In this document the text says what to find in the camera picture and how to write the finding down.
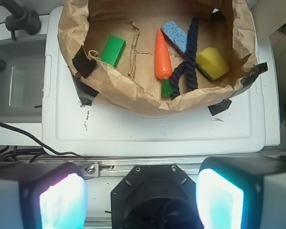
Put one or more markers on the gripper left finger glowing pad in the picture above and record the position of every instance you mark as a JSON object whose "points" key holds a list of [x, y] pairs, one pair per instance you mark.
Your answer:
{"points": [[42, 196]]}

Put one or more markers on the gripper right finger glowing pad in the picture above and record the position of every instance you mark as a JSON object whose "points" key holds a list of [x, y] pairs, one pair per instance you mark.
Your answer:
{"points": [[242, 192]]}

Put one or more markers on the green block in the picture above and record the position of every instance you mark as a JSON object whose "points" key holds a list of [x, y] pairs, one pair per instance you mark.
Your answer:
{"points": [[113, 51]]}

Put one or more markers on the white plastic lid board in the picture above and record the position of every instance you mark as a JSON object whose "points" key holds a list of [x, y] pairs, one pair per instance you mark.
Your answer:
{"points": [[108, 131]]}

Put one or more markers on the yellow sponge green backing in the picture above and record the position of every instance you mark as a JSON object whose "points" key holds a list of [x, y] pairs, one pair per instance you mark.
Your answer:
{"points": [[210, 62]]}

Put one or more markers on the orange toy carrot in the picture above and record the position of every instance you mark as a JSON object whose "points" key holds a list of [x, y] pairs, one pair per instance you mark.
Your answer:
{"points": [[162, 64]]}

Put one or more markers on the brown paper bag tray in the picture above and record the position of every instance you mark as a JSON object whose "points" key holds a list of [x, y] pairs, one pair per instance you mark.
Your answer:
{"points": [[86, 25]]}

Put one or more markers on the blue sponge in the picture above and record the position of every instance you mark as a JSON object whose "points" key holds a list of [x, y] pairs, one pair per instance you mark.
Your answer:
{"points": [[176, 35]]}

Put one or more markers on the aluminium frame rail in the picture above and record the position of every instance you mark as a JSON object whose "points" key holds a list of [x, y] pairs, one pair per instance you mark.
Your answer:
{"points": [[119, 167]]}

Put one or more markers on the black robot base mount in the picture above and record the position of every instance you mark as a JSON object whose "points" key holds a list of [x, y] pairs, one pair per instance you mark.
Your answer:
{"points": [[155, 197]]}

